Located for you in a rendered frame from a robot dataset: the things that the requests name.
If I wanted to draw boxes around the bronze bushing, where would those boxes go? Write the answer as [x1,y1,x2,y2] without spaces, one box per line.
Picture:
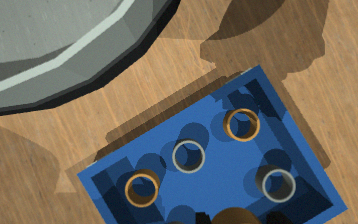
[223,108,260,142]
[125,169,160,207]
[211,207,262,224]

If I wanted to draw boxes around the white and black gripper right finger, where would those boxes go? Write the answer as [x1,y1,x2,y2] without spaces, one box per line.
[266,211,294,224]

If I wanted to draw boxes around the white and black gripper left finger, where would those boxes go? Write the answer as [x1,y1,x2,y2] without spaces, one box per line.
[195,212,212,224]

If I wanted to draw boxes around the blue tray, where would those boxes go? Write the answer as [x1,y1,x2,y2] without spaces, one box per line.
[77,65,348,224]

